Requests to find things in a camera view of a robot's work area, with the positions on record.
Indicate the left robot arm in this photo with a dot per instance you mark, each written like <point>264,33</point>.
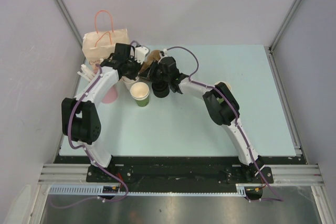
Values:
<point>80,119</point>

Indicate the white cable duct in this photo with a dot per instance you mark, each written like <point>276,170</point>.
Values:
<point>109,190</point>

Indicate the cardboard cup carrier stack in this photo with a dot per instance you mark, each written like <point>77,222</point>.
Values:
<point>154,55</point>

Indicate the paper takeout bag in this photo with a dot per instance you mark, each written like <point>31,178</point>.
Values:
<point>101,44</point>

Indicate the pink straw holder cup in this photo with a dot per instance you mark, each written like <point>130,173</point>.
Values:
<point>110,96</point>

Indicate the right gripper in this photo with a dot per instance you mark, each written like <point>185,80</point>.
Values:
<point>154,66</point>

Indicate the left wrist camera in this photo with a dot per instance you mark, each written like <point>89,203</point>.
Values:
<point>141,53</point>

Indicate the aluminium rail frame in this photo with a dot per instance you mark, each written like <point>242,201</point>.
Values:
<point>284,175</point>

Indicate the black lid stack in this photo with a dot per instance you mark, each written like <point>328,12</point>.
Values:
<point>160,89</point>

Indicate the white wrapped straws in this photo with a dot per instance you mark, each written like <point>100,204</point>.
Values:
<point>86,73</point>

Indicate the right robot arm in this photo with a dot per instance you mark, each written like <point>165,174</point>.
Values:
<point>221,105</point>

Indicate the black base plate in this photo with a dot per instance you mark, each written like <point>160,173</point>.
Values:
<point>225,169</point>

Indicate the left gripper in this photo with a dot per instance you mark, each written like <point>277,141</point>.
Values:
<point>133,76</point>

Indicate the green cup stack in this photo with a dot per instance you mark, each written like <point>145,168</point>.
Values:
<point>140,92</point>

